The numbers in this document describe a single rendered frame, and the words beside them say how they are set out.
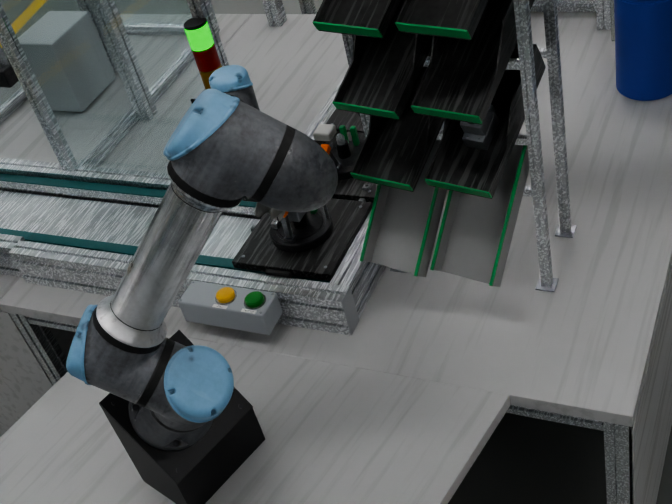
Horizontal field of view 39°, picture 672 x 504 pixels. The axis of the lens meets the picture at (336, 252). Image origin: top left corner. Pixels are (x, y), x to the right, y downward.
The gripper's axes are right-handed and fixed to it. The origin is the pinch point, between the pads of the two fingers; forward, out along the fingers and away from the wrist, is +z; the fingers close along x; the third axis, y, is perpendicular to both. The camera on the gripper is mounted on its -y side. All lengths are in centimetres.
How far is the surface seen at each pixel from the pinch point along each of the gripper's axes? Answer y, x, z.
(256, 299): 15.7, -0.6, 10.2
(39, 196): -14, -84, 16
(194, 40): -15.5, -18.6, -31.4
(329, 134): -39.8, -7.3, 8.6
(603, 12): -113, 44, 16
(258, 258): 3.8, -6.1, 10.4
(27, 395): 17, -90, 63
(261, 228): -5.6, -10.1, 10.4
